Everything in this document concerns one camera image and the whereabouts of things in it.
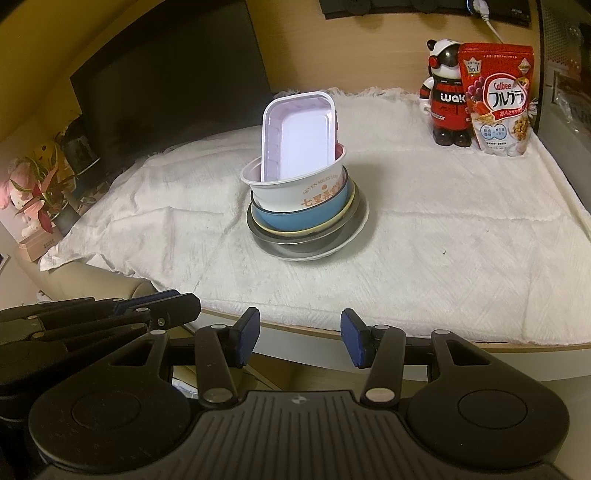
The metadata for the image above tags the white floral plate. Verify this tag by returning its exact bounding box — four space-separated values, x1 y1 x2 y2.
276 191 371 264

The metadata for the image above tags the black power strip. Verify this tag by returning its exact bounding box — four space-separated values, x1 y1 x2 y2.
318 0 533 29

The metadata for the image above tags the white textured cloth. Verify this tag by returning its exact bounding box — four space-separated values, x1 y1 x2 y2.
39 87 591 348

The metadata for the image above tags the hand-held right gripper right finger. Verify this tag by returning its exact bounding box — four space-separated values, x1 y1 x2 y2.
340 309 493 408

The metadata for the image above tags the white microwave oven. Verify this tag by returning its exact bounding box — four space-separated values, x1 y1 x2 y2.
537 0 591 210

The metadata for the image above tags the pink plush toy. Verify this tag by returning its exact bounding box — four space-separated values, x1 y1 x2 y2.
7 156 52 237

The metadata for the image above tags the red cereal bag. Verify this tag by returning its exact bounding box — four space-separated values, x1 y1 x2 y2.
458 42 541 158

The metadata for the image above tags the panda figurine in red jersey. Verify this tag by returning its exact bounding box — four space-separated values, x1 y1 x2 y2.
419 39 477 149

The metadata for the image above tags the beige cushion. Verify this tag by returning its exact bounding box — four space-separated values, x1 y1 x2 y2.
22 256 158 308

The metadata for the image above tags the white power cable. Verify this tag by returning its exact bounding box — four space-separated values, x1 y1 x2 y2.
482 14 509 45

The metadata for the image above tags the white printed paper bowl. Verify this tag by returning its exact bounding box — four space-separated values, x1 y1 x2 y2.
240 143 348 214

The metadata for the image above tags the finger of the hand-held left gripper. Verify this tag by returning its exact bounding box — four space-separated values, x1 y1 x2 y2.
31 293 201 348
0 289 184 331

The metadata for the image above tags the blue ceramic bowl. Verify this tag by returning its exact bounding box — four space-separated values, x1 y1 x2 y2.
250 167 352 230

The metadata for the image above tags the stainless steel bowl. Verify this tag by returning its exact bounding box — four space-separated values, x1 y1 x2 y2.
246 184 366 260

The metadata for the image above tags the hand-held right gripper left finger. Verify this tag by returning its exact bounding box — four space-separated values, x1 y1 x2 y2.
106 307 260 408

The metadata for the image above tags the small pink box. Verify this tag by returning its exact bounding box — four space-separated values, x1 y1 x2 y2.
17 230 63 265

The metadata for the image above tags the pale purple rectangular tray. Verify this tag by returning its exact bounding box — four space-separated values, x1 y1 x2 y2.
262 90 341 184

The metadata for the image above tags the dark monitor screen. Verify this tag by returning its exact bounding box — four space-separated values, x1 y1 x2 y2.
68 0 274 164

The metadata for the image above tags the red-leaved potted plant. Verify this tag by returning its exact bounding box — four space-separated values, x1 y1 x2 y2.
21 131 100 234

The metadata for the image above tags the yellow-rimmed floral ceramic bowl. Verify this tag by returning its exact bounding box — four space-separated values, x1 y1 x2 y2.
249 179 359 239

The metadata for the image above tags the white power plug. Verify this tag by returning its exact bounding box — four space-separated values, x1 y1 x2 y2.
468 0 494 22

